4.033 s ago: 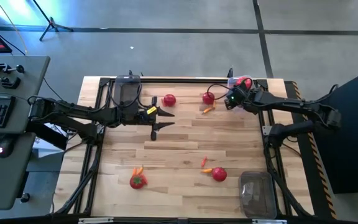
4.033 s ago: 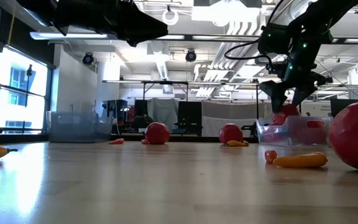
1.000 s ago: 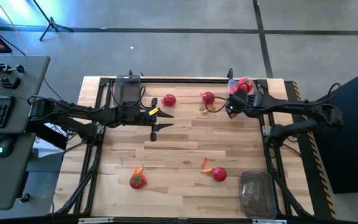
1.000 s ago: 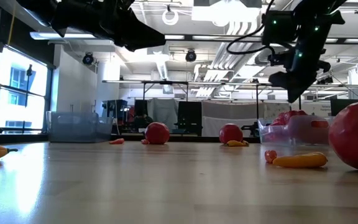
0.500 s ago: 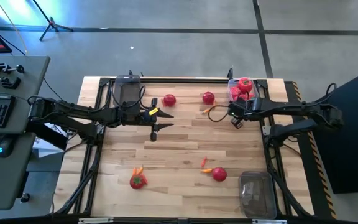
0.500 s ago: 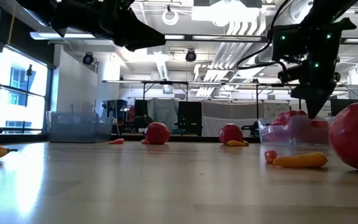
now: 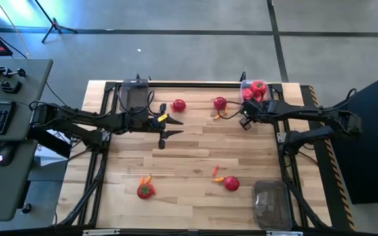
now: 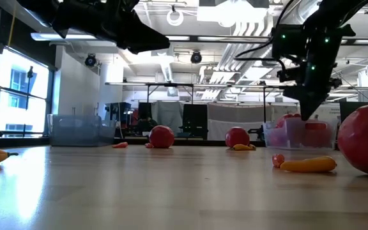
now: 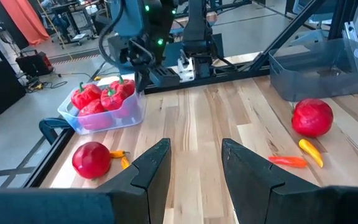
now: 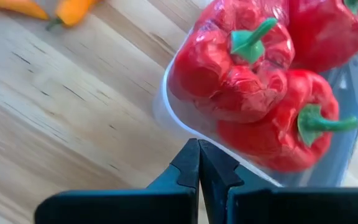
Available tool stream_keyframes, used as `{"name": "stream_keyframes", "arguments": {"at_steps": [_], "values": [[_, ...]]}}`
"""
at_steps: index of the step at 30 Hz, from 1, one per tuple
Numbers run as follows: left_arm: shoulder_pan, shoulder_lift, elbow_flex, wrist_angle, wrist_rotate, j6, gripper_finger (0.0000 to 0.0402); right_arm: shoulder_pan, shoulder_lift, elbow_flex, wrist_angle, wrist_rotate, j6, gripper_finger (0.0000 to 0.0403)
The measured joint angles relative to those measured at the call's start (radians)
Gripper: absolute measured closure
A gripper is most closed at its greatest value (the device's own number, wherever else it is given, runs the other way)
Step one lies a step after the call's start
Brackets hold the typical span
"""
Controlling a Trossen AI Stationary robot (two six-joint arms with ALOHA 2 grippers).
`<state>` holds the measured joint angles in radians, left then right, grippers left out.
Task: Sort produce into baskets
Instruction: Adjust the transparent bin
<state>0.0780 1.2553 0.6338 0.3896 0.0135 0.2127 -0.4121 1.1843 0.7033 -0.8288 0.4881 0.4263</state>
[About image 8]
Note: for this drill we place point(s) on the small red strawberry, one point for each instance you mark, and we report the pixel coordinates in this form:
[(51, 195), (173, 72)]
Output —
[(278, 160)]

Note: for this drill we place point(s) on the black light stand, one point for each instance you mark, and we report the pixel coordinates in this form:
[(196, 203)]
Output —
[(30, 96)]

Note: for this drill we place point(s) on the dark equipment cart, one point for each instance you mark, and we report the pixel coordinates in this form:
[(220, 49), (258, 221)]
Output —
[(120, 111)]

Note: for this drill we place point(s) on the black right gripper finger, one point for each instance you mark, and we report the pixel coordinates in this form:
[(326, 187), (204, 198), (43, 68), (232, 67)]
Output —
[(310, 99)]

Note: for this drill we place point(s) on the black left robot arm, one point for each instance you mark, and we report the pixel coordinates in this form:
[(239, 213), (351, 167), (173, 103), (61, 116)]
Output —
[(40, 6)]

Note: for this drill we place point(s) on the black metal frame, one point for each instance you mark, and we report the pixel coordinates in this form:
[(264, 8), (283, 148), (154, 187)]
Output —
[(129, 84)]

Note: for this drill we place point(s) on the red tomato with green calyx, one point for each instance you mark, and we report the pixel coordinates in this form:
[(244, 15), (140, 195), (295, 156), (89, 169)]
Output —
[(161, 136)]

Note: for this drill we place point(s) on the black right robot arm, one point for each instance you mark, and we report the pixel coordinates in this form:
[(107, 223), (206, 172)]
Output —
[(334, 12)]

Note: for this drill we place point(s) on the small yellow banana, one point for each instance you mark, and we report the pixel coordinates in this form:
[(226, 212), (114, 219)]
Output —
[(241, 147)]

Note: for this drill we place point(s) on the white sheet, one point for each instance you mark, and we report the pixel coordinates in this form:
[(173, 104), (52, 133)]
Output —
[(235, 116)]

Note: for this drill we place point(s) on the clear bluish plastic bin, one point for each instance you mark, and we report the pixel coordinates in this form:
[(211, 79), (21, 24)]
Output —
[(81, 131)]

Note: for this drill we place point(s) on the small red chili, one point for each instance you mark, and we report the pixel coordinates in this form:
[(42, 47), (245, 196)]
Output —
[(149, 145)]

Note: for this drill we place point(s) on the black ceiling spotlight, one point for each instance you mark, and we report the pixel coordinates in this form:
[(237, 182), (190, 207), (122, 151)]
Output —
[(90, 60), (196, 57)]

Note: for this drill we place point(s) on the person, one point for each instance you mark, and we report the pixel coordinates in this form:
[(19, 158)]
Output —
[(146, 124)]

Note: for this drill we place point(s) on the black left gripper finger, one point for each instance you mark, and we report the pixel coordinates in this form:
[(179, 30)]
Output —
[(142, 40)]

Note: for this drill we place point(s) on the small orange carrot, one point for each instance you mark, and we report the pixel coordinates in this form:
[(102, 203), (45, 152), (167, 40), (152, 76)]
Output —
[(120, 145)]

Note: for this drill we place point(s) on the white ceiling pipes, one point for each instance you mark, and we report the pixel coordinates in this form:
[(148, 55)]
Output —
[(248, 32)]

